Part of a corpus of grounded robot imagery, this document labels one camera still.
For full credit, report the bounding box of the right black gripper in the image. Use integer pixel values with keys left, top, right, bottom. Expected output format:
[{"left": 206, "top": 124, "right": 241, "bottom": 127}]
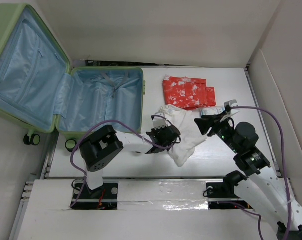
[{"left": 193, "top": 110, "right": 240, "bottom": 154}]

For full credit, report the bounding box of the white cloth garment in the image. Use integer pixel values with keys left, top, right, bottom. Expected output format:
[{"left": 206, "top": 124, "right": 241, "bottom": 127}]
[{"left": 158, "top": 105, "right": 207, "bottom": 167}]

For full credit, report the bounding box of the red white patterned garment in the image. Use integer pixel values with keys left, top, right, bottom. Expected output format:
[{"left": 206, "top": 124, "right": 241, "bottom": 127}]
[{"left": 162, "top": 75, "right": 216, "bottom": 111}]

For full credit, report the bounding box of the green hard-shell suitcase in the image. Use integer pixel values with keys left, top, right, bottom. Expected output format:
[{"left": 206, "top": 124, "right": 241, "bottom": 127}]
[{"left": 0, "top": 3, "right": 145, "bottom": 146}]

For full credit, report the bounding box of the white blue toiletry tube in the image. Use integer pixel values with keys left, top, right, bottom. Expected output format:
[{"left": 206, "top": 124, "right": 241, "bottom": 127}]
[{"left": 200, "top": 106, "right": 225, "bottom": 118}]

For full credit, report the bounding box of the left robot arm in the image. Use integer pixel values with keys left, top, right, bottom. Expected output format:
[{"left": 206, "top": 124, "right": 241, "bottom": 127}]
[{"left": 79, "top": 125, "right": 181, "bottom": 198}]

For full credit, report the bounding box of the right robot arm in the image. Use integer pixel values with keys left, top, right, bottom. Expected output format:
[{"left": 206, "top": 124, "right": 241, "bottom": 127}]
[{"left": 194, "top": 114, "right": 302, "bottom": 240}]

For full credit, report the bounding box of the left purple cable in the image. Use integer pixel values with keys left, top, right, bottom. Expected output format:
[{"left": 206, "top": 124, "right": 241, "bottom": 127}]
[{"left": 69, "top": 113, "right": 175, "bottom": 208}]

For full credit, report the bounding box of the purple cable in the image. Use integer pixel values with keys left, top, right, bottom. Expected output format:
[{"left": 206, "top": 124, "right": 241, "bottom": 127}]
[
  {"left": 225, "top": 106, "right": 295, "bottom": 240},
  {"left": 69, "top": 113, "right": 175, "bottom": 208}
]

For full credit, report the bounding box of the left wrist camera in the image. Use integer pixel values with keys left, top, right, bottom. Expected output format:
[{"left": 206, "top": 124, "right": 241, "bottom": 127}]
[{"left": 151, "top": 112, "right": 171, "bottom": 130}]

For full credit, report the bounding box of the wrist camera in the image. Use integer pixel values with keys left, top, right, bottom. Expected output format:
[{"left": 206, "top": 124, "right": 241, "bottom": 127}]
[
  {"left": 151, "top": 112, "right": 171, "bottom": 130},
  {"left": 224, "top": 99, "right": 239, "bottom": 118}
]

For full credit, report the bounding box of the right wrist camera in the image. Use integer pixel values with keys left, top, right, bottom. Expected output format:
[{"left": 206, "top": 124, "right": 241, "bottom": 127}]
[{"left": 224, "top": 99, "right": 239, "bottom": 118}]

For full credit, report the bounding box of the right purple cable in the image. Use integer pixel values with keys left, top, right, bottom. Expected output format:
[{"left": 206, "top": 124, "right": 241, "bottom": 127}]
[{"left": 225, "top": 106, "right": 295, "bottom": 240}]

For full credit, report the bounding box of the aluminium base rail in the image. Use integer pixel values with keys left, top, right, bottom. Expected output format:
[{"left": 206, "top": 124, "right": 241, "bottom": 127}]
[{"left": 20, "top": 176, "right": 296, "bottom": 212}]

